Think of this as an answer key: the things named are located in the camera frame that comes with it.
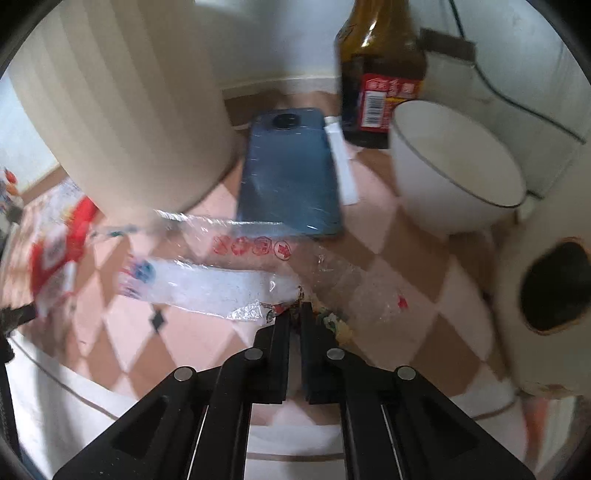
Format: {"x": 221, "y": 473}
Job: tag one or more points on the white bowl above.
{"x": 443, "y": 184}

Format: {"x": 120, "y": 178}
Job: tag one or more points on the clear plastic wrapper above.
{"x": 207, "y": 286}

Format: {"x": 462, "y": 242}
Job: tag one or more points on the cream utensil holder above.
{"x": 129, "y": 101}

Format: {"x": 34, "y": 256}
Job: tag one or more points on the red tissue pack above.
{"x": 55, "y": 249}

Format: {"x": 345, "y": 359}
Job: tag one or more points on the white and pink electric kettle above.
{"x": 508, "y": 323}

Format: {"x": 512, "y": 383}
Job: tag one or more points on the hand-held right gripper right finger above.
{"x": 318, "y": 369}

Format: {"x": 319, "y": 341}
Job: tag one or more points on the blue smartphone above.
{"x": 288, "y": 175}

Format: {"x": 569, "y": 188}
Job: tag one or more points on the checkered table mat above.
{"x": 461, "y": 295}

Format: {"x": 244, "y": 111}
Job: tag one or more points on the small jar with dark lid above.
{"x": 445, "y": 44}

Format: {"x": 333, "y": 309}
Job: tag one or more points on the brown sauce bottle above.
{"x": 369, "y": 60}

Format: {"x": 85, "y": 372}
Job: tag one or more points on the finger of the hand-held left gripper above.
{"x": 16, "y": 318}

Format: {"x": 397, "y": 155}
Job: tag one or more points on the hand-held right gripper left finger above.
{"x": 272, "y": 364}

